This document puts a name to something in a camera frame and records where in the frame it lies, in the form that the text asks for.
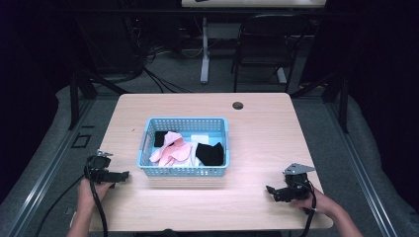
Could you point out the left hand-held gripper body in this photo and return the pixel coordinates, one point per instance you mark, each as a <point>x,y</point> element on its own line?
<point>98,166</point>

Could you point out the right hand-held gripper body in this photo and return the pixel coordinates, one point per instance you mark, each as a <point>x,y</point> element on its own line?
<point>296,184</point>

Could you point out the small black sock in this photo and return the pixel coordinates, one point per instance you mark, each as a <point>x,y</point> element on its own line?
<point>159,139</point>

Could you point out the pink sock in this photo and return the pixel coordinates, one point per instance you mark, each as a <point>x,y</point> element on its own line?
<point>174,152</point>

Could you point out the large black sock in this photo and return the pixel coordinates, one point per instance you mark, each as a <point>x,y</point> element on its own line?
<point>210,154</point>

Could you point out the white sock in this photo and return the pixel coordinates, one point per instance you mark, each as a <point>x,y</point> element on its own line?
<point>194,154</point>

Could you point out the blue plastic basket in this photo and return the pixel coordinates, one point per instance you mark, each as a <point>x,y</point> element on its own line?
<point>184,124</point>

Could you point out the person's right hand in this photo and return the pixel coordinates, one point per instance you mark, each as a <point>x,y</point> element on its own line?
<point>318,204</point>

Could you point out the person's left hand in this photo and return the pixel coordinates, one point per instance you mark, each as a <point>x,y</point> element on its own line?
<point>88,196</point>

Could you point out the black metal stand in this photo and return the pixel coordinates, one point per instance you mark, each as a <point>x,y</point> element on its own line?
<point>76,98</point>
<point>342,102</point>

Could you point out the black chair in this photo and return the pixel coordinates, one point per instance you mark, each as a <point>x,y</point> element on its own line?
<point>268,49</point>

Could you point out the white desk leg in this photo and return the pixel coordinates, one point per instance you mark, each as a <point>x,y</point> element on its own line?
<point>205,52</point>

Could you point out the white desk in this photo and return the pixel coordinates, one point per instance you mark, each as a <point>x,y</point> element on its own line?
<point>253,3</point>

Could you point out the aluminium floor rail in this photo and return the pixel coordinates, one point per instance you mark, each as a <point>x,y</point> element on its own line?
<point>49,171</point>
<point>362,171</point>

